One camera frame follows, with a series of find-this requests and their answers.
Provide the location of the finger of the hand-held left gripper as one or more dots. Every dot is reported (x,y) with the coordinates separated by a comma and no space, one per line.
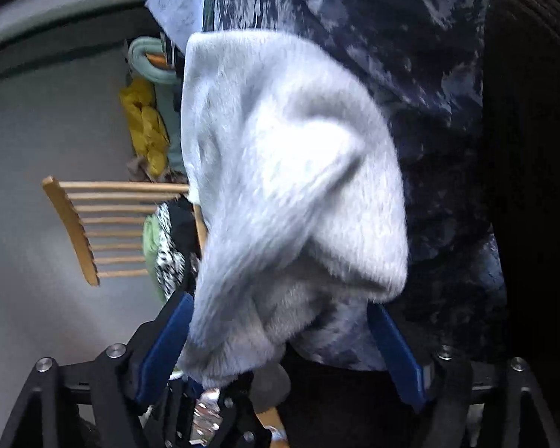
(233,420)

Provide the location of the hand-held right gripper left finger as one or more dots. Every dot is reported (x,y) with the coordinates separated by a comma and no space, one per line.
(168,345)

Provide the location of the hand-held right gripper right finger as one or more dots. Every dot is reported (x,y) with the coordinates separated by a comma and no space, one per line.
(396,354)

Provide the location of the grey fleece garment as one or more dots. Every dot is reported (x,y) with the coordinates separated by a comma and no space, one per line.
(284,172)

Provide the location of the blue patterned cloth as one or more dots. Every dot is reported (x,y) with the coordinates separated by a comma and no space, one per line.
(401,56)

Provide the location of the black white patterned cloth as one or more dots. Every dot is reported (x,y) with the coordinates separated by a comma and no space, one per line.
(170,261)

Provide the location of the light green cloth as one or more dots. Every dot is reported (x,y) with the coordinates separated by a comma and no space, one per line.
(151,238)

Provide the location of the wooden chair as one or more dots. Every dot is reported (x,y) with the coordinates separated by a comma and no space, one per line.
(74,228)

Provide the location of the brown floral cloth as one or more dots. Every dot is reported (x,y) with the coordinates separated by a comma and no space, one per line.
(137,168)

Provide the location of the teal bed sheet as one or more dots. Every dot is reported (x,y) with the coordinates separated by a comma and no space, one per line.
(172,140)

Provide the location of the yellow cloth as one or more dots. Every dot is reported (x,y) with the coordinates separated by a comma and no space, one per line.
(144,126)

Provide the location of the teal plush pillow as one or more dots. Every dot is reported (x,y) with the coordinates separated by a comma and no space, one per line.
(140,60)

